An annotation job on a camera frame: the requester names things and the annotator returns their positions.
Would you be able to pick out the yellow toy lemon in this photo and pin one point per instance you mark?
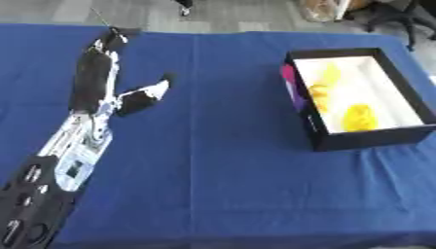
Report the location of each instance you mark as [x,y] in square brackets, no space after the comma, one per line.
[359,118]

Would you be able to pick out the black office chair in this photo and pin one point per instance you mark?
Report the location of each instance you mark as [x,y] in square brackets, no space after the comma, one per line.
[397,16]

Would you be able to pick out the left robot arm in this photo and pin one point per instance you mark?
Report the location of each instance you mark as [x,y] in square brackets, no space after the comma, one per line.
[54,168]

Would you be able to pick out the tan bag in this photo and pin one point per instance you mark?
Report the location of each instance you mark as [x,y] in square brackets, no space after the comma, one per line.
[323,9]

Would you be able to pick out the person's foot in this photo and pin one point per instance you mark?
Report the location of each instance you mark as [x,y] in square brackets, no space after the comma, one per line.
[184,8]

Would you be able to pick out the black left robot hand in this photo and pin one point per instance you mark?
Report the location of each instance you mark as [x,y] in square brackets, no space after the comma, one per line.
[94,78]

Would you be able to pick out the black box with white inside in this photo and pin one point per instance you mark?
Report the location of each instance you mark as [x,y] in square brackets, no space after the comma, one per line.
[363,97]

